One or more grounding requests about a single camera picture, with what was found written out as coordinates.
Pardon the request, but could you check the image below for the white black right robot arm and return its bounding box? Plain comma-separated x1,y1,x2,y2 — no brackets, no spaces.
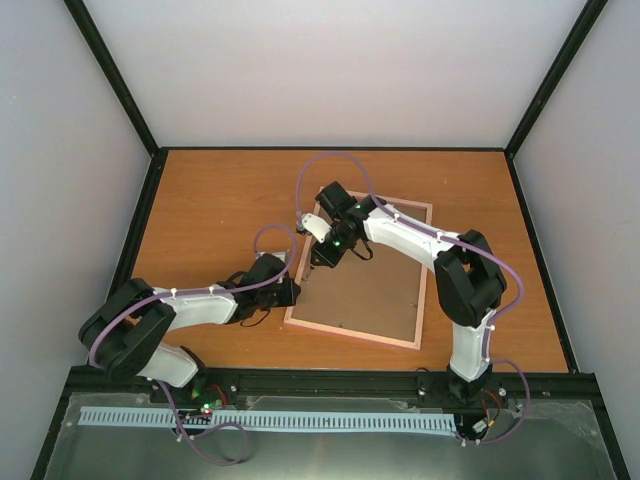
297,182,507,405

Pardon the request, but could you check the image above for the black aluminium mounting rail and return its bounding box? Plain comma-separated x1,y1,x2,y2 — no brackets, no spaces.
69,364,599,406

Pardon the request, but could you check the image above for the pink picture frame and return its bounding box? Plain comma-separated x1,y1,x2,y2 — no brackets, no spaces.
283,187,434,352

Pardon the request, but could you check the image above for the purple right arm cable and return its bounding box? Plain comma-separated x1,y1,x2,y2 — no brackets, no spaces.
294,152,531,446

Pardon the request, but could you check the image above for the light blue cable duct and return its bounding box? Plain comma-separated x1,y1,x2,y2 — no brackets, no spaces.
77,406,456,436

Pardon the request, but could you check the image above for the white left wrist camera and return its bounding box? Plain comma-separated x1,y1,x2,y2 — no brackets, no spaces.
272,251,290,264

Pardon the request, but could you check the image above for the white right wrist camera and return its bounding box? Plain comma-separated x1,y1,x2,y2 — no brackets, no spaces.
296,213,331,243

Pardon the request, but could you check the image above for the black frame post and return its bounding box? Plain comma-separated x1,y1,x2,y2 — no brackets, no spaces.
504,0,608,162
63,0,160,158

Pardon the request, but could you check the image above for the black left frame post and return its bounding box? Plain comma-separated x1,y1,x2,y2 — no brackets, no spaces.
63,0,160,158

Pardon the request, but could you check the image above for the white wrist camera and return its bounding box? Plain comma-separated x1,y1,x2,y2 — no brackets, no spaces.
296,213,331,243
272,251,290,264

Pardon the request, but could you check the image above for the black right frame post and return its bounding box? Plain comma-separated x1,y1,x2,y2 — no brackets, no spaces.
504,0,608,162

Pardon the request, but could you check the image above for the yellow black flathead screwdriver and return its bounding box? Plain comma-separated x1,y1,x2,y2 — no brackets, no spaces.
303,255,321,284

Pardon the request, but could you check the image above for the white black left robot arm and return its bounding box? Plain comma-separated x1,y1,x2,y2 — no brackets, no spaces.
78,253,301,403

